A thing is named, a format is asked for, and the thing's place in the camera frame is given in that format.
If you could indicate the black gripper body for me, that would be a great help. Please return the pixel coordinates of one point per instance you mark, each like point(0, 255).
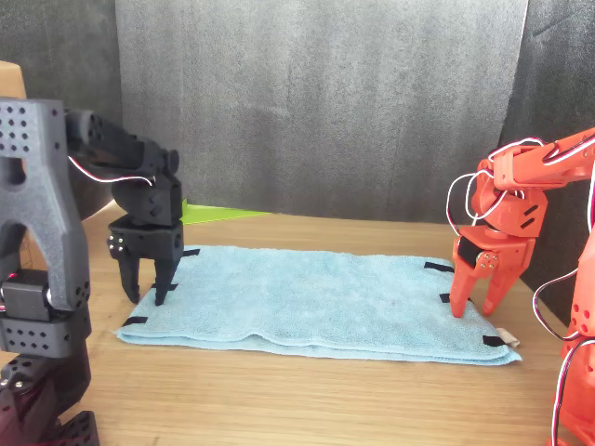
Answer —
point(153, 241)

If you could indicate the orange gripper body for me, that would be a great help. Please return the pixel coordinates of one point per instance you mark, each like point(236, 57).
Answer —
point(509, 253)

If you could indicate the light blue towel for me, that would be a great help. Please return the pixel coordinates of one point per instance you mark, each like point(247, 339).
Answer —
point(316, 302)

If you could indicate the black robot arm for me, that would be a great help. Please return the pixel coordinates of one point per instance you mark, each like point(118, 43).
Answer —
point(42, 186)

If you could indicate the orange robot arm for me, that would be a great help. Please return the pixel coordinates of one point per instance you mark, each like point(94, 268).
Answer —
point(534, 167)

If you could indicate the light grey foam sheet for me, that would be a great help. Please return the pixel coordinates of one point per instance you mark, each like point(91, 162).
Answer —
point(316, 107)

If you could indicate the brown cardboard box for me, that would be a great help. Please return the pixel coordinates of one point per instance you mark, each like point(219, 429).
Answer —
point(9, 81)

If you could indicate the lime green plastic bracket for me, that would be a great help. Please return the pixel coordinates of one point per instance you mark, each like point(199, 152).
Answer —
point(218, 214)

